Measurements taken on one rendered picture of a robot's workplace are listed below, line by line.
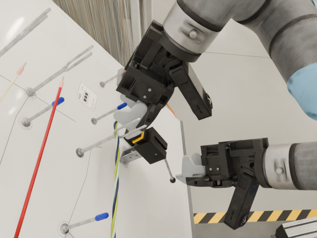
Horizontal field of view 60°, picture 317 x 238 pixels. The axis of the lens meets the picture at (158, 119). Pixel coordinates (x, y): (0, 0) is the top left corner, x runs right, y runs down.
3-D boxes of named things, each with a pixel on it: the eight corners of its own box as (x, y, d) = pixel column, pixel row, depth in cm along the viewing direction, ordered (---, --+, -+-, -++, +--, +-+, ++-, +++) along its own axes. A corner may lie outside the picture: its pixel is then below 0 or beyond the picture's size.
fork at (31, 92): (27, 85, 44) (88, 40, 38) (37, 91, 46) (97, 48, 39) (23, 94, 43) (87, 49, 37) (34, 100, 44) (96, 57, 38)
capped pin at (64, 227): (59, 224, 39) (103, 209, 36) (67, 222, 41) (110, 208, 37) (61, 235, 39) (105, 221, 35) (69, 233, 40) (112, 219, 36)
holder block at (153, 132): (150, 165, 56) (166, 158, 55) (133, 148, 54) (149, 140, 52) (152, 149, 60) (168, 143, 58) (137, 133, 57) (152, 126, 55)
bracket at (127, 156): (126, 168, 58) (145, 160, 55) (119, 161, 56) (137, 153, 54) (130, 152, 61) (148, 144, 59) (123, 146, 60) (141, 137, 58)
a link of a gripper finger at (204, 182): (194, 173, 59) (230, 172, 53) (195, 181, 59) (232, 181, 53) (180, 177, 55) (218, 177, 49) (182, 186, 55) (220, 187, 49)
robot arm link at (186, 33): (219, 19, 42) (223, 41, 36) (201, 43, 45) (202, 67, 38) (178, -9, 40) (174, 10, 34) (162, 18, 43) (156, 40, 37)
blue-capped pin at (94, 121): (95, 126, 55) (128, 108, 51) (89, 121, 54) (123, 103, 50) (97, 121, 56) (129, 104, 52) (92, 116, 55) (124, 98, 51)
